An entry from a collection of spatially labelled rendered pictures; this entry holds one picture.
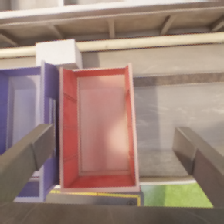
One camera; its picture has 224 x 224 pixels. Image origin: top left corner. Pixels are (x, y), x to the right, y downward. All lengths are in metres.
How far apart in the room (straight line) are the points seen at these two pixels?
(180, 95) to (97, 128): 0.31
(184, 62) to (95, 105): 0.35
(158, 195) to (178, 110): 0.93
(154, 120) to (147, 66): 0.19
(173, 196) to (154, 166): 0.89
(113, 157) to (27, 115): 0.31
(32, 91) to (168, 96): 0.46
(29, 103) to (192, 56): 0.58
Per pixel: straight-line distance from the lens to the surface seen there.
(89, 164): 0.56
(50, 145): 0.17
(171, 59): 0.63
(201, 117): 0.61
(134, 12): 0.49
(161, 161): 0.57
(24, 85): 0.60
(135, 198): 1.01
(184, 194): 1.46
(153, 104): 0.57
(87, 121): 0.56
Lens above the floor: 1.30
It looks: 82 degrees down
